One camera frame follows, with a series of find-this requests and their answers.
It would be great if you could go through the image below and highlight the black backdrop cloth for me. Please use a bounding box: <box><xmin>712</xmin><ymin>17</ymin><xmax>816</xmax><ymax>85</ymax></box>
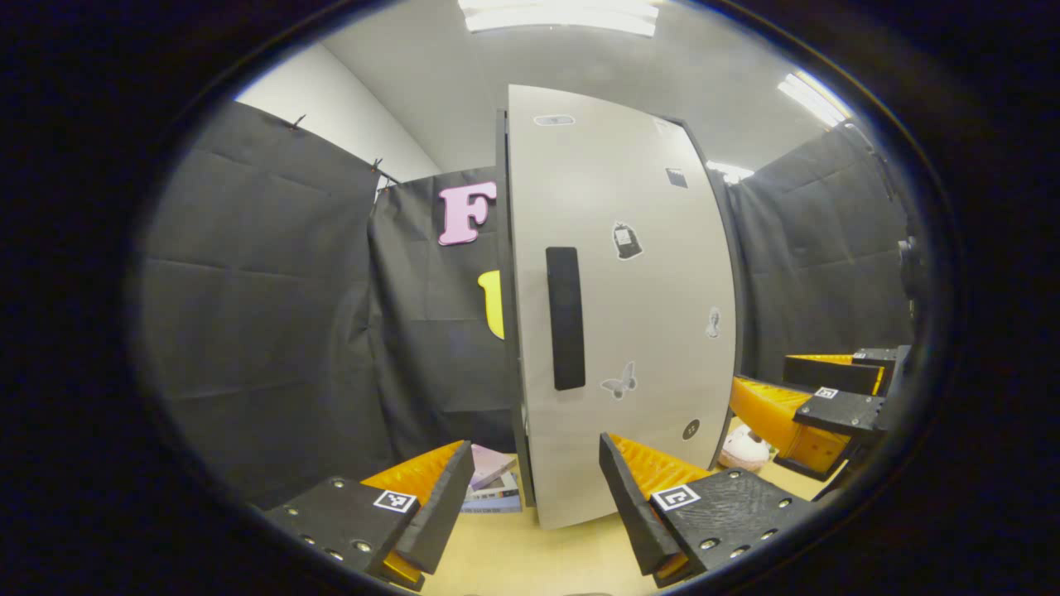
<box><xmin>137</xmin><ymin>99</ymin><xmax>920</xmax><ymax>510</ymax></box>

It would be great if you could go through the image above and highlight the large ceiling light panel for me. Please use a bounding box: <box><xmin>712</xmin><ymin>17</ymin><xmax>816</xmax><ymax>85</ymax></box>
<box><xmin>457</xmin><ymin>0</ymin><xmax>663</xmax><ymax>38</ymax></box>

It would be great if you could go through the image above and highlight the black door handle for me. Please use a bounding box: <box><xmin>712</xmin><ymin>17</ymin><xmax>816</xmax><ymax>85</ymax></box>
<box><xmin>545</xmin><ymin>246</ymin><xmax>587</xmax><ymax>392</ymax></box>

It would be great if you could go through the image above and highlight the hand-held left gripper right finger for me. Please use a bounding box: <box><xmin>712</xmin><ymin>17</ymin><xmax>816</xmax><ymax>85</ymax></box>
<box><xmin>598</xmin><ymin>432</ymin><xmax>817</xmax><ymax>589</ymax></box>

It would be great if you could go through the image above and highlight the white spine book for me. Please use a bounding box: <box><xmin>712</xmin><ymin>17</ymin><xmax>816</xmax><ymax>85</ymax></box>
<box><xmin>466</xmin><ymin>473</ymin><xmax>522</xmax><ymax>502</ymax></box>

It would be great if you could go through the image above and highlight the long ceiling light strip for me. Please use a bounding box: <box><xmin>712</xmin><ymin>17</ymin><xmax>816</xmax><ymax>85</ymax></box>
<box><xmin>777</xmin><ymin>70</ymin><xmax>854</xmax><ymax>129</ymax></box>

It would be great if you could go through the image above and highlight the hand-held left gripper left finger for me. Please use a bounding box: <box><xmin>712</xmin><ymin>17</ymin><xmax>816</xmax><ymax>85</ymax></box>
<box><xmin>265</xmin><ymin>439</ymin><xmax>477</xmax><ymax>590</ymax></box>

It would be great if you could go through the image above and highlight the grey cabinet door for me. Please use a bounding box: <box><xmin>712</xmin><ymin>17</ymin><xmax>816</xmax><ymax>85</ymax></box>
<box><xmin>507</xmin><ymin>84</ymin><xmax>738</xmax><ymax>531</ymax></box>

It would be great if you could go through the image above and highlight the pink book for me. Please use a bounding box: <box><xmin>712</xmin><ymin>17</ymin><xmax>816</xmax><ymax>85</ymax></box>
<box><xmin>470</xmin><ymin>445</ymin><xmax>518</xmax><ymax>491</ymax></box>

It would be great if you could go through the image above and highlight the pink plush toy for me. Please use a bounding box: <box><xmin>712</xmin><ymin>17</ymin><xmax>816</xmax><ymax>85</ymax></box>
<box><xmin>717</xmin><ymin>425</ymin><xmax>775</xmax><ymax>474</ymax></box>

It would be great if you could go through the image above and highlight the dark grey cabinet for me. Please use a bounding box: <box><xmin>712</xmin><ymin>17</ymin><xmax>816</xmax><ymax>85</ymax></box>
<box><xmin>494</xmin><ymin>106</ymin><xmax>746</xmax><ymax>507</ymax></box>

